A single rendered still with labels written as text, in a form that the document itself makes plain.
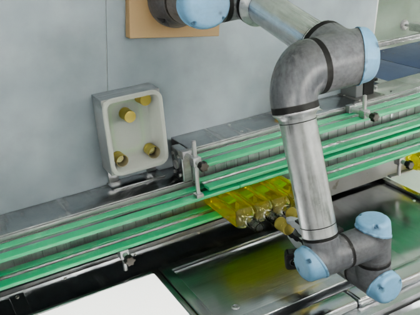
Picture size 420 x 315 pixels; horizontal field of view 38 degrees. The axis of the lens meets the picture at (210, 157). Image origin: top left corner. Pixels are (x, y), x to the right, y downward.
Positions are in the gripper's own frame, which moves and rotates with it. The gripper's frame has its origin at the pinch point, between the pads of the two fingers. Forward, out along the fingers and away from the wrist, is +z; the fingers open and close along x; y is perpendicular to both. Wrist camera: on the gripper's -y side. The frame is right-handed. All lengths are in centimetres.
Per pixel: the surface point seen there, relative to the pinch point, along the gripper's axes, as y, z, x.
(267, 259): -2.1, 7.5, -12.6
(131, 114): -25, 37, 28
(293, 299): -7.7, -12.4, -11.9
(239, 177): -0.5, 22.5, 6.4
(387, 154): 60, 26, -5
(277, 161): 14.9, 26.1, 5.7
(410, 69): 97, 53, 12
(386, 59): 102, 72, 12
